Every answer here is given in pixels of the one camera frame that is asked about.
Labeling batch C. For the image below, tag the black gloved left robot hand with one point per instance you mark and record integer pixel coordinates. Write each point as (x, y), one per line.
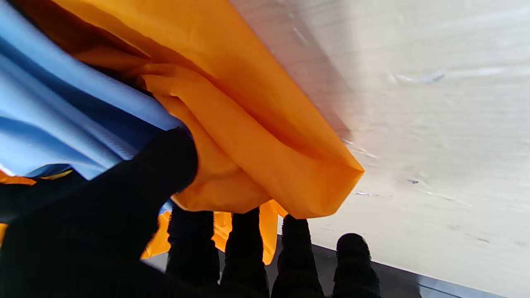
(103, 240)

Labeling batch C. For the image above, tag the blue and yellow backpack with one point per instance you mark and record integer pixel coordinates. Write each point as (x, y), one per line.
(62, 116)

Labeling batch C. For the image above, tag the orange rain cover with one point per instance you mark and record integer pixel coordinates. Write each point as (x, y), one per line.
(248, 124)

